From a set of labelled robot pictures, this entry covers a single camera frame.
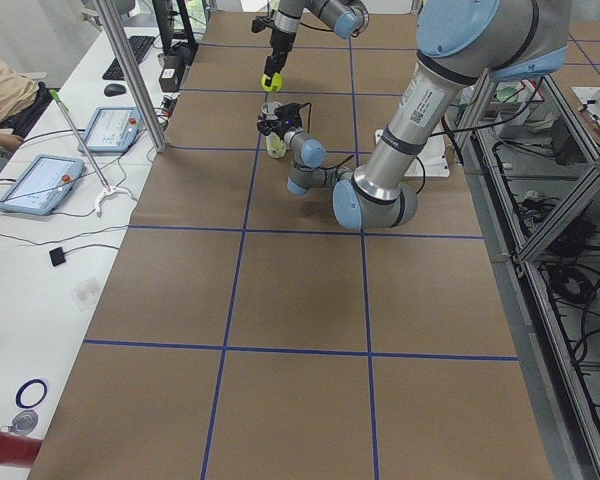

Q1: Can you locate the black power adapter box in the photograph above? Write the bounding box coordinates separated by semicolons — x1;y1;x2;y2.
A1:
159;55;186;93

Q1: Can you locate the aluminium side frame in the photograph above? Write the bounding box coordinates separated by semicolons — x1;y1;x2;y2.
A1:
447;64;600;479

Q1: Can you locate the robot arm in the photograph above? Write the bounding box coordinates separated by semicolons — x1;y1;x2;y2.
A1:
257;0;572;230
252;0;369;88

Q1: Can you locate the red cylinder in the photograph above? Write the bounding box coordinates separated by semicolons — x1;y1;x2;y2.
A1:
0;431;43;468

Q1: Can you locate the blue tape roll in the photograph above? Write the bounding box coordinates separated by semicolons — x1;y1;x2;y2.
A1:
14;378;48;409

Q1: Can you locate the black monitor stand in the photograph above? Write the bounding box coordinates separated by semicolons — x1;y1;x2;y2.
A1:
152;0;198;63

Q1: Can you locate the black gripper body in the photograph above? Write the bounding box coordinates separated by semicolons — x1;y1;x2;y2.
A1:
270;28;293;63
265;117;291;140

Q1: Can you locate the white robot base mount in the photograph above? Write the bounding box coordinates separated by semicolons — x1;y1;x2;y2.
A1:
404;136;450;178

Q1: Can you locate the clear tennis ball can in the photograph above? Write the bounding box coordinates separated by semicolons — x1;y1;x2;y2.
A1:
261;101;286;159

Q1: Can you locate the person in beige shirt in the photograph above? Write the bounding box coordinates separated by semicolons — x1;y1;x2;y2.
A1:
0;58;52;153

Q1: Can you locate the black computer mouse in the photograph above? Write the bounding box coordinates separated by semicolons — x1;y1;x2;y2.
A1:
103;83;126;97

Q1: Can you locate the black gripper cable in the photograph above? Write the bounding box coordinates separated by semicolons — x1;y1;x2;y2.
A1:
297;101;361;174

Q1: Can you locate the small black device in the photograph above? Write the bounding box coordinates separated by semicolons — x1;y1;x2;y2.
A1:
49;247;68;267

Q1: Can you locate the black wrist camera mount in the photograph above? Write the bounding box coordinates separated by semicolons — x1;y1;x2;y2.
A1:
251;16;275;33

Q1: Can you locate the teach pendant tablet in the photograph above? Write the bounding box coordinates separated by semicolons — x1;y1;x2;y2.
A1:
0;154;85;216
81;107;143;155

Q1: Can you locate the near teach pendant tablet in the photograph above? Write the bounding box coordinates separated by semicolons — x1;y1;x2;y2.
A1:
0;154;85;216

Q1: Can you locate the black keyboard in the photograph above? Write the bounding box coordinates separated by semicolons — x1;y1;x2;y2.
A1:
102;34;157;81

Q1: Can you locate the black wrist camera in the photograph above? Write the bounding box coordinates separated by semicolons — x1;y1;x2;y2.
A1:
276;102;305;129

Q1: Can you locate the far teach pendant tablet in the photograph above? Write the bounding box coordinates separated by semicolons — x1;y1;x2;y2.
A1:
81;107;143;155

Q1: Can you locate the brown paper table mat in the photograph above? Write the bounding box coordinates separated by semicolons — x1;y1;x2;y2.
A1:
30;12;552;479

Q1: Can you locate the aluminium frame post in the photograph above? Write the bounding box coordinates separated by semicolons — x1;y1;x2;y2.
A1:
94;0;166;153

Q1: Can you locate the metal reacher grabber tool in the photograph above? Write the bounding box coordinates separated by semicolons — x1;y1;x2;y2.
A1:
49;89;137;217

